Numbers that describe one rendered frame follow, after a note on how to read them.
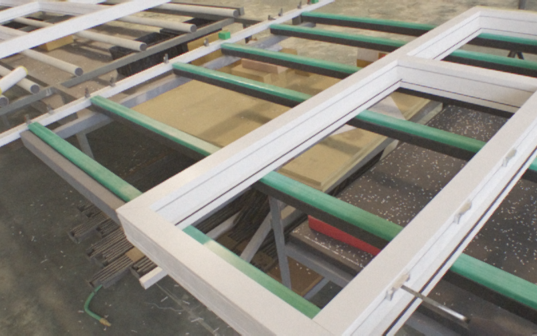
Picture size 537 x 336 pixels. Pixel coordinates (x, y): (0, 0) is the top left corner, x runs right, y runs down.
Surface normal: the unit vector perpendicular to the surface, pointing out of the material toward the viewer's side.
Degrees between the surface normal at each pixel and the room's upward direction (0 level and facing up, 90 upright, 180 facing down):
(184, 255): 0
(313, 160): 0
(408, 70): 90
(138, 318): 0
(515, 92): 90
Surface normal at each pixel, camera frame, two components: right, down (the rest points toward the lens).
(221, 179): 0.70, 0.31
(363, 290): -0.13, -0.83
